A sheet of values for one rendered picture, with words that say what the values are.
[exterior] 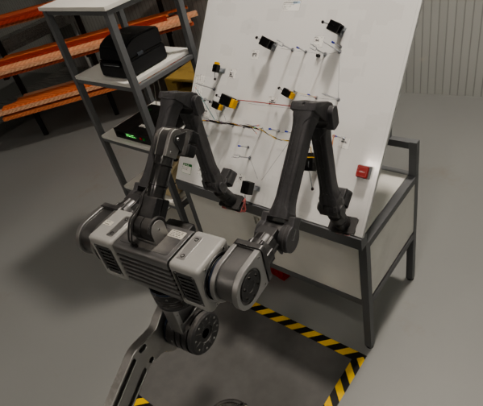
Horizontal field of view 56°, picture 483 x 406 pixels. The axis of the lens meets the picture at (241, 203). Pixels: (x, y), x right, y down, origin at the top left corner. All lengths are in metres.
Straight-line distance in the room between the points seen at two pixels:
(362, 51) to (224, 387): 1.87
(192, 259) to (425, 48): 4.08
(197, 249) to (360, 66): 1.26
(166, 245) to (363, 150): 1.12
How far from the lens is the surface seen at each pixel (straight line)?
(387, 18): 2.12
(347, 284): 2.36
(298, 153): 1.23
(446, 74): 4.96
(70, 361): 3.20
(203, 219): 2.80
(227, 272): 1.08
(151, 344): 1.45
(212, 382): 2.73
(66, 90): 5.68
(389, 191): 2.39
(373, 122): 2.03
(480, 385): 2.66
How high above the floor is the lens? 2.26
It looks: 37 degrees down
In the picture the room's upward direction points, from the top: 15 degrees counter-clockwise
